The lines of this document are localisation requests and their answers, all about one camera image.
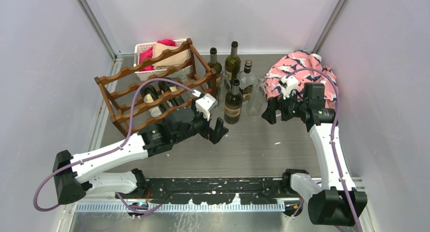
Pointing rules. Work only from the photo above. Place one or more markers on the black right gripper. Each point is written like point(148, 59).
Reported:
point(275, 104)

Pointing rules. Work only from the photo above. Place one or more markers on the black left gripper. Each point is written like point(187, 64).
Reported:
point(214, 135)

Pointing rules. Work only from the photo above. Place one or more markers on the dark bottle brown label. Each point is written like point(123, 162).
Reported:
point(233, 103)

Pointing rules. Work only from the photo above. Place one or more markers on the dark bottle white label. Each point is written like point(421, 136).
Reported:
point(169, 87)

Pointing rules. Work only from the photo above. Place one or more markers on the dark bottle cream label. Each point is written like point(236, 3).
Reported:
point(149, 95)

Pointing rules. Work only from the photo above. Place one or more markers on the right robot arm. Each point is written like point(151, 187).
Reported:
point(335, 200)

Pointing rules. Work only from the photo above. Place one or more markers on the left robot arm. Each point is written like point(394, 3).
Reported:
point(78, 175)

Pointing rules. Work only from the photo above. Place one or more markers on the clear bottle with dark cap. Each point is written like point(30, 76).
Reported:
point(247, 80)

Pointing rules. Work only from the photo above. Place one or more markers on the small clear glass bottle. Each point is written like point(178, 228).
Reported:
point(223, 86)

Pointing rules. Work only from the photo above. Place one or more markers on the dark green bottle far back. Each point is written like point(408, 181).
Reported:
point(233, 62)

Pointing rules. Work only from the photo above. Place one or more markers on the dark green bottle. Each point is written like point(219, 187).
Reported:
point(213, 63)
point(233, 62)

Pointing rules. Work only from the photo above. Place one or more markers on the dark green bottle far left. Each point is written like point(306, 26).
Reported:
point(213, 63)

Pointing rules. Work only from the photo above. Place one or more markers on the wooden wine rack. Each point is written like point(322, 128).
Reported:
point(130, 103)

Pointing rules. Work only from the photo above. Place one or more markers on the red cloth in basket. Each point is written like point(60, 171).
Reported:
point(149, 53)

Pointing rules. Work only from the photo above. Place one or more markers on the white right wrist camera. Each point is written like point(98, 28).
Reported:
point(288, 84)

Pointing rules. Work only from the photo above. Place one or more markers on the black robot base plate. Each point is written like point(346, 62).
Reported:
point(213, 191)

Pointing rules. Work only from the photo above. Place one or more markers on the aluminium corner post left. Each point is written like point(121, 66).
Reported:
point(94, 21)

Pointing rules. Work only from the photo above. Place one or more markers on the aluminium corner post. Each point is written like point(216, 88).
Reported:
point(335, 14)
point(94, 21)

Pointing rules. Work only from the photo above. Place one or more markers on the aluminium corner post right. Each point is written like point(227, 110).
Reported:
point(335, 14)

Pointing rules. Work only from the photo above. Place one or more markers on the aluminium frame rail front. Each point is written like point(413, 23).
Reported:
point(109, 202)

